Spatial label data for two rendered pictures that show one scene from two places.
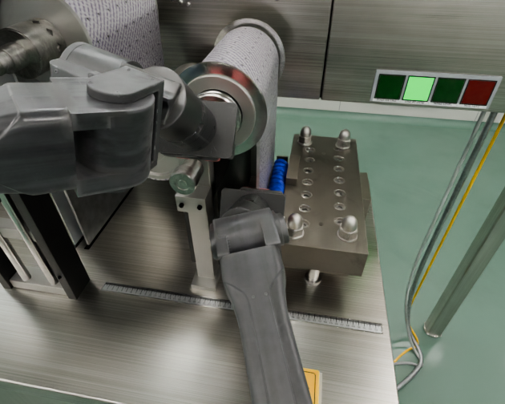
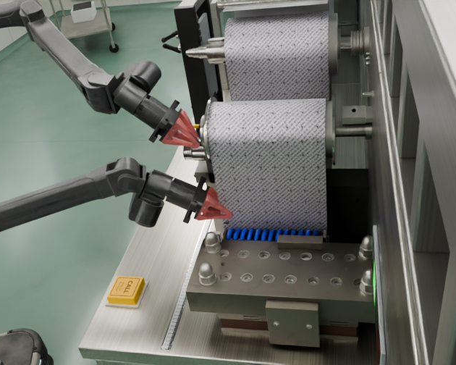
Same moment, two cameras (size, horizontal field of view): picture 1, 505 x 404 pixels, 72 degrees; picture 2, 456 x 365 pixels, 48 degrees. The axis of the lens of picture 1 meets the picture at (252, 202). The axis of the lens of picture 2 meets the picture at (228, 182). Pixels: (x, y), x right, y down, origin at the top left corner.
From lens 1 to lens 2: 1.13 m
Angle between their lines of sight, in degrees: 73
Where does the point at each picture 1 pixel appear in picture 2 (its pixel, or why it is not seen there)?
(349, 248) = (192, 280)
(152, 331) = (180, 224)
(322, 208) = (244, 265)
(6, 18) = not seen: hidden behind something
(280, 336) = (66, 185)
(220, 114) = (161, 120)
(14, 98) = (82, 68)
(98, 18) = (241, 49)
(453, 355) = not seen: outside the picture
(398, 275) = not seen: outside the picture
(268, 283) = (87, 177)
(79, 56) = (137, 65)
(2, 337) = (184, 172)
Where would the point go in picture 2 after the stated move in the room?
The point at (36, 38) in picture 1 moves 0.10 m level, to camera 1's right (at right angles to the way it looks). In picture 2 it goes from (211, 48) to (209, 64)
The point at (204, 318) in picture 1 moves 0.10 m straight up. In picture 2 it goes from (187, 245) to (180, 216)
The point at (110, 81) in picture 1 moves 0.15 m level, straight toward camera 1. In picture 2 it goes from (97, 76) to (25, 95)
